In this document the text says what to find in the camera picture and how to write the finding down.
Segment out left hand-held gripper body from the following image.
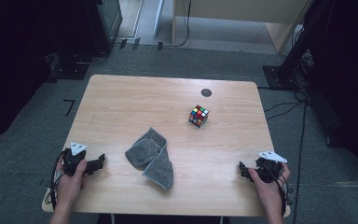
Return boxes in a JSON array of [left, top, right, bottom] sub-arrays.
[[61, 141, 90, 177]]

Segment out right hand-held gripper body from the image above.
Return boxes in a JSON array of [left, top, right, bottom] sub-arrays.
[[254, 150, 289, 184]]

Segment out grey terry towel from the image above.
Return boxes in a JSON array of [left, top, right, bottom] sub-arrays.
[[124, 126, 174, 191]]

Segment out multicoloured puzzle cube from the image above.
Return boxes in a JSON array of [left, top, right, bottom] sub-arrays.
[[188, 105, 210, 129]]

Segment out person's right hand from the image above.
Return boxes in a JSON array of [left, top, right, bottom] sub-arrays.
[[247, 162, 293, 207]]

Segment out person's left hand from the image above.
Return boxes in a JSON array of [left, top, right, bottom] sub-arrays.
[[55, 159, 89, 205]]

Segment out dark curtain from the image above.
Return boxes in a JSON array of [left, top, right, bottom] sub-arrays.
[[0, 0, 90, 147], [304, 0, 358, 185]]

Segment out black metal stand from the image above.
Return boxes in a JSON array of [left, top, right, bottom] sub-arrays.
[[262, 0, 335, 91]]

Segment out black cabinet with glass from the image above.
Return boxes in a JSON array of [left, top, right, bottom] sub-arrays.
[[48, 0, 124, 81]]

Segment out beige wooden desk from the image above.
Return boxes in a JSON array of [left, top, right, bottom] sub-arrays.
[[171, 0, 312, 54]]

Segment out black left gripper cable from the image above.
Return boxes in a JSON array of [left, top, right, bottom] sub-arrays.
[[44, 148, 68, 210]]

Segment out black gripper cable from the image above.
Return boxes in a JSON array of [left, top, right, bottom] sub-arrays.
[[269, 170, 294, 217], [44, 148, 68, 210]]

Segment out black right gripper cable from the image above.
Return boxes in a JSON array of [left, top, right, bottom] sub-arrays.
[[269, 170, 294, 217]]

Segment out long black floor cable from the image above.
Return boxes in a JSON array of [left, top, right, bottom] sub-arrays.
[[292, 101, 308, 224]]

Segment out black floor cables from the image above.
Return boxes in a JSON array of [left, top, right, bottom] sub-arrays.
[[256, 86, 310, 121]]

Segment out black hanging cable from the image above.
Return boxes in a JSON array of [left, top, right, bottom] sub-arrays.
[[164, 0, 192, 49]]

